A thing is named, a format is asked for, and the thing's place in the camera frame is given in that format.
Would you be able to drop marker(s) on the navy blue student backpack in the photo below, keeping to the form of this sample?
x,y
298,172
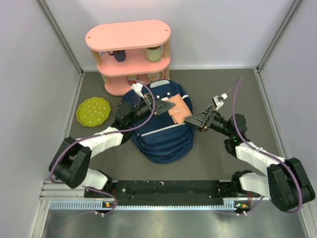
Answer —
x,y
161,140

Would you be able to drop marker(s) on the patterned ceramic bowl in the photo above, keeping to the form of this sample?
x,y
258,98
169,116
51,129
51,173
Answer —
x,y
154,76

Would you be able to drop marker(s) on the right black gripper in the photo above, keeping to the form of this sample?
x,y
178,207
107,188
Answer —
x,y
200,119

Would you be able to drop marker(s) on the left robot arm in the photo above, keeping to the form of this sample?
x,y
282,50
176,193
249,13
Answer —
x,y
71,162

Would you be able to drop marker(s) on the pale green mug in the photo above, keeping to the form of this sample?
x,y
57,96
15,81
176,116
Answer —
x,y
153,54

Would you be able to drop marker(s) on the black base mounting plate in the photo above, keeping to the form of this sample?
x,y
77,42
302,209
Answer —
x,y
212,188

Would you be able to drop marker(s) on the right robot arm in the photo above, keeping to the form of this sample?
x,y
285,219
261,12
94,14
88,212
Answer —
x,y
283,181

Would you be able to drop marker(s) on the green polka dot plate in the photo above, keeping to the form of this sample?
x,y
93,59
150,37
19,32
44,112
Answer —
x,y
93,112

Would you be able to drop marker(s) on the dark blue mug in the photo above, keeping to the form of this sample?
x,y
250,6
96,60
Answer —
x,y
119,56

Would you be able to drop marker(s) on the aluminium frame rail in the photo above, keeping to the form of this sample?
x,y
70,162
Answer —
x,y
85,213

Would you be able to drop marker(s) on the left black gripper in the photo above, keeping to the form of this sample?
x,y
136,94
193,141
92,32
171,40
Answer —
x,y
162,106

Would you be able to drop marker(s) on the pink three-tier wooden shelf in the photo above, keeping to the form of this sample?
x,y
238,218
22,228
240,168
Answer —
x,y
131,37

